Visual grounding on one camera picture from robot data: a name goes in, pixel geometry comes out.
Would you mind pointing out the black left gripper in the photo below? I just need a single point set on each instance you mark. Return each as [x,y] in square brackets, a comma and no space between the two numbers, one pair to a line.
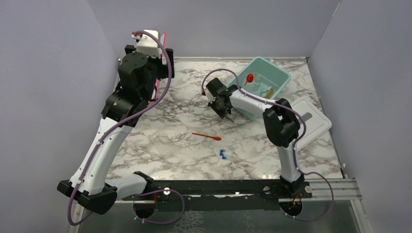
[163,69]

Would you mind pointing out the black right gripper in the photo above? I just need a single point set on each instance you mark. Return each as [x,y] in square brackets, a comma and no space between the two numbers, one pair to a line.
[221,114]

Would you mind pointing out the tan bristle test tube brush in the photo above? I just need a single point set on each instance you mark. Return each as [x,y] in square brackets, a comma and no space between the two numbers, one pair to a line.
[269,94]

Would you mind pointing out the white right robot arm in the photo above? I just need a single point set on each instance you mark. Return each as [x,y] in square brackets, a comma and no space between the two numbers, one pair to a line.
[280,122]

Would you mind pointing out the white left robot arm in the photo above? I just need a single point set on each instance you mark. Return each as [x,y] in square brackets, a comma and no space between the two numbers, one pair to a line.
[89,185]

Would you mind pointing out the red pipette on table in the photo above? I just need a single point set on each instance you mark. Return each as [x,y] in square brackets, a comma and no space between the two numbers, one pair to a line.
[208,136]

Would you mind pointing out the red pipette in bin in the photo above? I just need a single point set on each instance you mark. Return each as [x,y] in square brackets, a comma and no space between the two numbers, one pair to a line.
[249,79]

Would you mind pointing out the teal plastic bin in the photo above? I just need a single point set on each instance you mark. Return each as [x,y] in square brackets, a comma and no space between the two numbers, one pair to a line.
[265,74]

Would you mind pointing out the white bin lid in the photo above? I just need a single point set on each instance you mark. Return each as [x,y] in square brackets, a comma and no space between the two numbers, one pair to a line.
[317,123]

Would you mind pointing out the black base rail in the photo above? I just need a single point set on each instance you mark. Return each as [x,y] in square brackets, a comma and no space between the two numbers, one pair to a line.
[211,195]

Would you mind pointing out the aluminium frame rail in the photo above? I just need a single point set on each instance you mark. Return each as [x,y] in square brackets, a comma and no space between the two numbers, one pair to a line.
[321,190]

